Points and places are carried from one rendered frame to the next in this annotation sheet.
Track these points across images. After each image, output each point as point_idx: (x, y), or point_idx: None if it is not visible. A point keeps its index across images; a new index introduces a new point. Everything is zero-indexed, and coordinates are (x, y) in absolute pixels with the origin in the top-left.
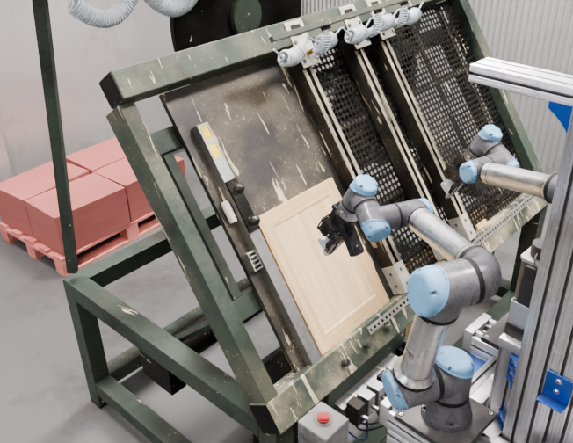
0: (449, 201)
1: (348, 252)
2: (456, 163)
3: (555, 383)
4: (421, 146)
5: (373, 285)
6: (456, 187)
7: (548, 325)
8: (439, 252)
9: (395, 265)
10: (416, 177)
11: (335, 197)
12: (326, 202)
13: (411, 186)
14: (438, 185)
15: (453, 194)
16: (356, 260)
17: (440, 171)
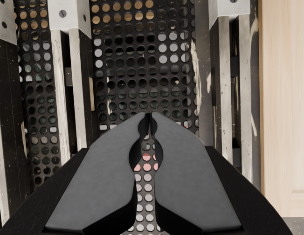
0: (1, 75)
1: None
2: None
3: None
4: (19, 196)
5: (286, 7)
6: (206, 217)
7: None
8: None
9: (243, 10)
10: (72, 151)
11: (279, 184)
12: (303, 182)
13: (90, 139)
14: (11, 114)
15: (137, 122)
16: (297, 65)
17: None
